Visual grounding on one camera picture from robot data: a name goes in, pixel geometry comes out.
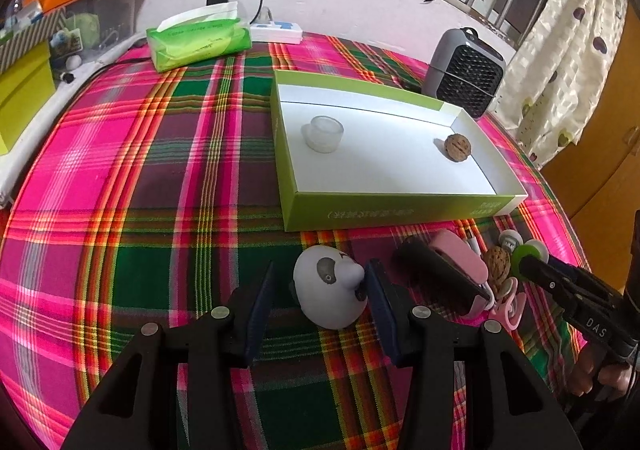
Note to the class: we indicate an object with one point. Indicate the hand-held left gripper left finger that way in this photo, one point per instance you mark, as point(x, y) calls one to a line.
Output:
point(260, 312)

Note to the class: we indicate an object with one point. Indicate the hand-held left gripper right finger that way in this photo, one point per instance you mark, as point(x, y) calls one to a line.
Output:
point(382, 310)

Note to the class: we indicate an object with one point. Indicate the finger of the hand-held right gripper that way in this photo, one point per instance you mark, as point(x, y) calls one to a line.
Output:
point(585, 312)
point(560, 280)

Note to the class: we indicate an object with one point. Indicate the grey-white panda toy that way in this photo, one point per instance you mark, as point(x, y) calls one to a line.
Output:
point(325, 292)

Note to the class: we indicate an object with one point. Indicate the black rectangular device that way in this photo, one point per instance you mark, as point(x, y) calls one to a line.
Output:
point(430, 270)

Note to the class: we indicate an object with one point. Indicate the green and white cardboard box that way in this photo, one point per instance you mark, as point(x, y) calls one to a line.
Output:
point(380, 165)

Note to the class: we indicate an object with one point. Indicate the person's right hand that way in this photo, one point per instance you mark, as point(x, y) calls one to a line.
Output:
point(590, 372)

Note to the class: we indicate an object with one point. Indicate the brown walnut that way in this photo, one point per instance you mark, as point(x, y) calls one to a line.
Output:
point(457, 148)
point(499, 266)

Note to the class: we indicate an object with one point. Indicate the plaid tablecloth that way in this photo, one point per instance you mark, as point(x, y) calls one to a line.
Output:
point(150, 180)

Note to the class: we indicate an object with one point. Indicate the translucent plastic cup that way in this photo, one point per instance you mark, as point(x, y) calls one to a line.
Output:
point(322, 133)

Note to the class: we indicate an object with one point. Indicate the patterned cream curtain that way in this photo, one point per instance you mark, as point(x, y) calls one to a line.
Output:
point(570, 55)

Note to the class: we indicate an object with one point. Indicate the grey space heater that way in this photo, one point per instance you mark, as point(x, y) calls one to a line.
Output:
point(462, 75)

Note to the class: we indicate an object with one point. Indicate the green tissue pack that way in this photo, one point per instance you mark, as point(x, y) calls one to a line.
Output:
point(200, 43)

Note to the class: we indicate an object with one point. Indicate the white power strip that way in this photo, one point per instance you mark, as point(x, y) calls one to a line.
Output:
point(275, 30)

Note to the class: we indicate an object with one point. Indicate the yellow-green box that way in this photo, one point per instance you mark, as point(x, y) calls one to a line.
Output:
point(22, 95)

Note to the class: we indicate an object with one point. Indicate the striped cardboard box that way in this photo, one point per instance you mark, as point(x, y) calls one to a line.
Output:
point(25, 38)

